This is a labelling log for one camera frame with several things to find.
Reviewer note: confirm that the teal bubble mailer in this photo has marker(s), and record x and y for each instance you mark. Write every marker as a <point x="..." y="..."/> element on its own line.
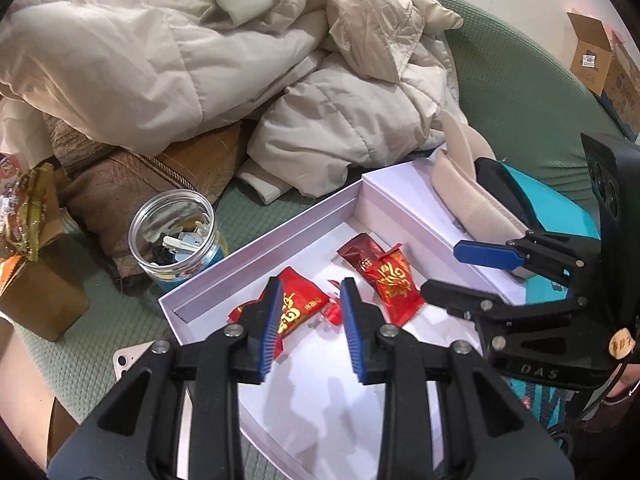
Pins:
<point x="550" y="200"/>

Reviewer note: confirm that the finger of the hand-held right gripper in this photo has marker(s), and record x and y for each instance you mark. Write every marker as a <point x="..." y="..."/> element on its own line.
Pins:
<point x="460" y="300"/>
<point x="487" y="255"/>

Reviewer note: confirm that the dark red candy packet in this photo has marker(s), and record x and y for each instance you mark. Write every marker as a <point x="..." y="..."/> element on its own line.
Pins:
<point x="362" y="252"/>

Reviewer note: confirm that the small brown cardboard box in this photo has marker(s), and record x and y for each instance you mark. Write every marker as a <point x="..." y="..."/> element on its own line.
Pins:
<point x="45" y="300"/>

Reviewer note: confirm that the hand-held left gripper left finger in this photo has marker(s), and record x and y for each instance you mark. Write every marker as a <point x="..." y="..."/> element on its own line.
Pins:
<point x="270" y="330"/>

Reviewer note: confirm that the white smartphone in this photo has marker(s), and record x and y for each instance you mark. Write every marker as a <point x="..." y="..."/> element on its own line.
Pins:
<point x="132" y="360"/>

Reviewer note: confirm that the gold snack wrapper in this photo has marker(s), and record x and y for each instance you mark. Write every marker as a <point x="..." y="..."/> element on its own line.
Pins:
<point x="27" y="205"/>

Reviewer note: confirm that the blue printed carton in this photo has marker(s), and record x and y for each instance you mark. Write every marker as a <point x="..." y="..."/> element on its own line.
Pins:
<point x="622" y="85"/>

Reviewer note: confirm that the white cardboard gift box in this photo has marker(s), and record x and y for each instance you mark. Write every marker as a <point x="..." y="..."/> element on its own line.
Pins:
<point x="300" y="400"/>

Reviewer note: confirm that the beige down jacket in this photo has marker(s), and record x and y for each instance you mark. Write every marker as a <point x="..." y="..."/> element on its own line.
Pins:
<point x="150" y="60"/>

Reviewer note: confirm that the person's right hand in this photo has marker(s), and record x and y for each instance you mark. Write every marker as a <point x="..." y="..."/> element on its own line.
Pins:
<point x="625" y="380"/>

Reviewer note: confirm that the open cardboard box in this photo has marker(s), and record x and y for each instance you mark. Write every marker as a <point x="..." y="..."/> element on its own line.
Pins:
<point x="590" y="60"/>

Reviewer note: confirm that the green sofa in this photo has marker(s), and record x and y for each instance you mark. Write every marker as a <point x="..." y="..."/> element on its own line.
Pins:
<point x="500" y="85"/>

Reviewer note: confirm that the clear glass jar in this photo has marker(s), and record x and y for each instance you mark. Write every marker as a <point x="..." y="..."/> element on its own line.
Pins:
<point x="170" y="270"/>

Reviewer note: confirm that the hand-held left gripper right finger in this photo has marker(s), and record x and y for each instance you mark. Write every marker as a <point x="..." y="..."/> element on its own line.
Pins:
<point x="352" y="330"/>

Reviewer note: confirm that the brown patterned cushion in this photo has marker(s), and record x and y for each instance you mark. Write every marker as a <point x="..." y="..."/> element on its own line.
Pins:
<point x="125" y="185"/>

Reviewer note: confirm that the red candy packet gold print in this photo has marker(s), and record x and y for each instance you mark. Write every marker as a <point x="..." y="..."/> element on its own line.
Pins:
<point x="395" y="290"/>
<point x="302" y="305"/>

